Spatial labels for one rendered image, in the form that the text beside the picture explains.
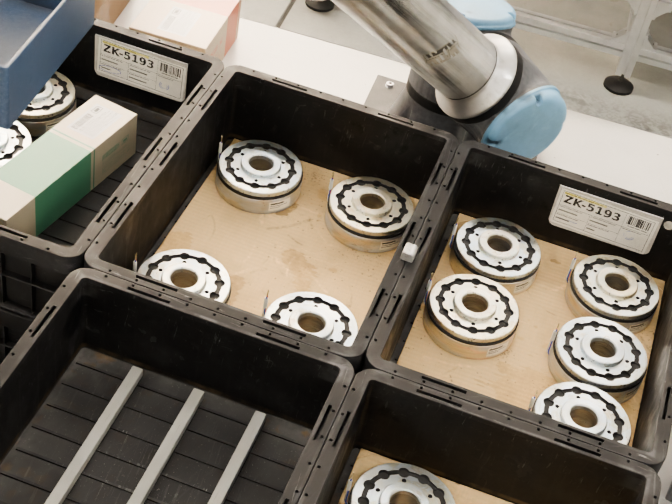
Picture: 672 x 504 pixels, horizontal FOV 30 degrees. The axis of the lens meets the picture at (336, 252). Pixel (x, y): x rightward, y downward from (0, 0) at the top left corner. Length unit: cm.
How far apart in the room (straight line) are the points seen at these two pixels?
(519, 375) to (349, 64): 77
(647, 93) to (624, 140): 146
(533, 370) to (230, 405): 34
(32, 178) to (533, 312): 58
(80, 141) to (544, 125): 56
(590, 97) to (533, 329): 197
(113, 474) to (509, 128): 64
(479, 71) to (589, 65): 200
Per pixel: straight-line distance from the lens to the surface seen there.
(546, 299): 148
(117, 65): 162
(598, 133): 199
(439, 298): 139
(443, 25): 144
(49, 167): 144
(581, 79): 342
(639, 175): 193
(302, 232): 148
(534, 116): 154
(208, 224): 147
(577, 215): 152
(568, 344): 139
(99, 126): 150
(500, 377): 137
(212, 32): 189
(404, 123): 151
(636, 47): 335
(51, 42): 125
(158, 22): 190
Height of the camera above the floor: 182
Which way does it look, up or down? 42 degrees down
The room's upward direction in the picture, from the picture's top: 11 degrees clockwise
